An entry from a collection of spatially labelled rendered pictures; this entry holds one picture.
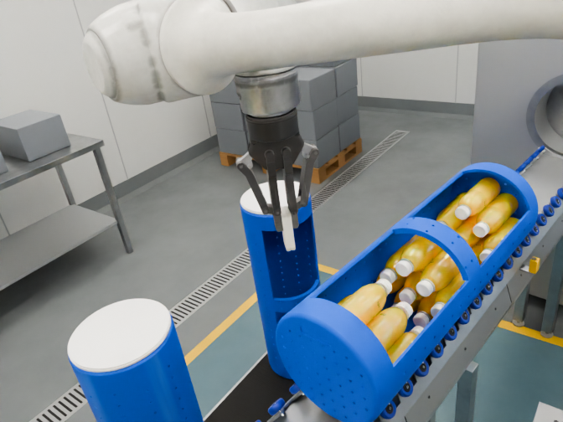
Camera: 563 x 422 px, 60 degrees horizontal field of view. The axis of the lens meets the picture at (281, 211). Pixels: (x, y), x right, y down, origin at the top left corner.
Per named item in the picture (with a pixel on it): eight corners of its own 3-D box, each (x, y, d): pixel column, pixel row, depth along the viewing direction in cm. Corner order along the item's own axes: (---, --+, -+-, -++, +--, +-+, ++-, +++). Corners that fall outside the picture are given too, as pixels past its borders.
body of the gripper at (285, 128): (294, 97, 74) (300, 153, 78) (239, 106, 73) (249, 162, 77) (304, 110, 67) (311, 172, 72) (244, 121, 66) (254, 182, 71)
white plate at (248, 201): (225, 203, 191) (226, 206, 192) (281, 218, 175) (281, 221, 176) (269, 176, 210) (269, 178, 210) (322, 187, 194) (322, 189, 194)
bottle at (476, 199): (480, 196, 157) (453, 221, 146) (477, 176, 154) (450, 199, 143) (502, 198, 152) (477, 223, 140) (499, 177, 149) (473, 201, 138)
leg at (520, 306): (525, 322, 256) (541, 221, 227) (521, 329, 253) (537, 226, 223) (514, 318, 260) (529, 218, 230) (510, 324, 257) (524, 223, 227)
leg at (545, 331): (555, 333, 247) (575, 229, 218) (550, 340, 244) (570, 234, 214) (542, 329, 251) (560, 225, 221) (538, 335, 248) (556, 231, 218)
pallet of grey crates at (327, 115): (362, 151, 487) (356, 27, 430) (319, 184, 433) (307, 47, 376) (268, 137, 554) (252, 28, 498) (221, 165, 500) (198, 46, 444)
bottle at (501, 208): (524, 203, 148) (498, 229, 137) (509, 217, 153) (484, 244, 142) (504, 187, 150) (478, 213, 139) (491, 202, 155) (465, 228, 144)
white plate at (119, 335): (168, 355, 122) (170, 358, 122) (171, 290, 146) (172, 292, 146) (56, 380, 119) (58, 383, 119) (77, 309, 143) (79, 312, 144)
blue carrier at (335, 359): (537, 250, 153) (541, 167, 141) (384, 450, 100) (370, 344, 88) (451, 232, 172) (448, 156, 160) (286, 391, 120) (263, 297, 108)
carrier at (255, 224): (257, 365, 234) (306, 389, 217) (224, 207, 192) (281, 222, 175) (291, 329, 253) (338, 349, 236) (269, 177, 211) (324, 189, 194)
